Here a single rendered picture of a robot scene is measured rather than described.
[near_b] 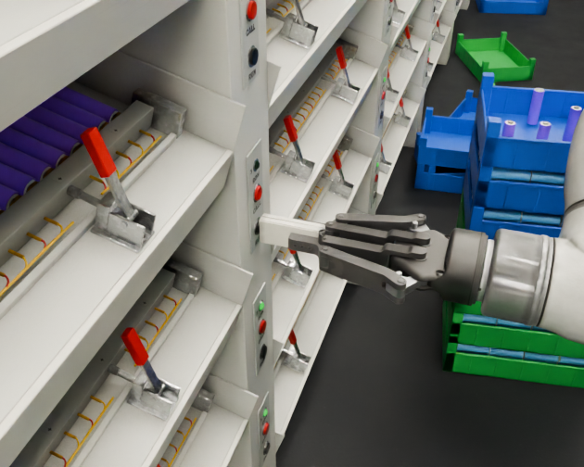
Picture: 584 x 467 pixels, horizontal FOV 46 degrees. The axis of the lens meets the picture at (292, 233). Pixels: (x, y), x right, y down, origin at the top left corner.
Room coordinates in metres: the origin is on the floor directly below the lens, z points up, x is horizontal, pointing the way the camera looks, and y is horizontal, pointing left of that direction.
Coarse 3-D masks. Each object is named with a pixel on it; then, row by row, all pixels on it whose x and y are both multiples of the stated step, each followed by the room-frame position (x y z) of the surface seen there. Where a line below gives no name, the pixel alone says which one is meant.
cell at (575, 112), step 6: (570, 108) 1.05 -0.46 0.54; (576, 108) 1.04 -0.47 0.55; (570, 114) 1.04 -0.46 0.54; (576, 114) 1.04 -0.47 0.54; (570, 120) 1.04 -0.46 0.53; (576, 120) 1.04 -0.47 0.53; (570, 126) 1.04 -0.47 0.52; (570, 132) 1.04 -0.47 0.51; (564, 138) 1.04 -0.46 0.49; (570, 138) 1.04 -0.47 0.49
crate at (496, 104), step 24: (480, 96) 1.13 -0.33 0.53; (504, 96) 1.15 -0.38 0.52; (528, 96) 1.15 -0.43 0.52; (552, 96) 1.14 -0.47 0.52; (576, 96) 1.13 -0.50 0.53; (480, 120) 1.07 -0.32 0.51; (504, 120) 1.12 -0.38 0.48; (552, 120) 1.12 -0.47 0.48; (480, 144) 1.02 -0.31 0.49; (504, 144) 0.96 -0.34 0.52; (528, 144) 0.96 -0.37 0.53; (552, 144) 0.95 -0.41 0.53; (504, 168) 0.96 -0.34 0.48; (528, 168) 0.96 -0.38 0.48; (552, 168) 0.95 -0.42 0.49
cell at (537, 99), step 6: (534, 90) 1.11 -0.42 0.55; (540, 90) 1.11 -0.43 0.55; (534, 96) 1.11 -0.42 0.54; (540, 96) 1.10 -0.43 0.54; (534, 102) 1.11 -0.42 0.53; (540, 102) 1.10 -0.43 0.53; (534, 108) 1.10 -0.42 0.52; (528, 114) 1.11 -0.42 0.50; (534, 114) 1.10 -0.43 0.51; (528, 120) 1.11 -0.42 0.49; (534, 120) 1.10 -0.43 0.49
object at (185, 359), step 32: (192, 256) 0.59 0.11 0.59; (192, 288) 0.57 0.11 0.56; (224, 288) 0.57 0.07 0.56; (160, 320) 0.53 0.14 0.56; (192, 320) 0.53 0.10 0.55; (224, 320) 0.54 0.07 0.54; (128, 352) 0.48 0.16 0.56; (160, 352) 0.48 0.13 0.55; (192, 352) 0.49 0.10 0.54; (192, 384) 0.45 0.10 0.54; (96, 416) 0.40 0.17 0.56; (128, 416) 0.41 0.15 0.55; (64, 448) 0.37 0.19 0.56; (96, 448) 0.37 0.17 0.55; (128, 448) 0.38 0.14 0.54; (160, 448) 0.39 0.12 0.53
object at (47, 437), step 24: (168, 288) 0.56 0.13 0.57; (144, 312) 0.51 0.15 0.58; (120, 336) 0.47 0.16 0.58; (96, 360) 0.44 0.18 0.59; (72, 384) 0.41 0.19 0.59; (96, 384) 0.42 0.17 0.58; (72, 408) 0.39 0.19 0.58; (48, 432) 0.36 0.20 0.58; (24, 456) 0.34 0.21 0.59; (48, 456) 0.35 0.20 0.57; (72, 456) 0.35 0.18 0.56
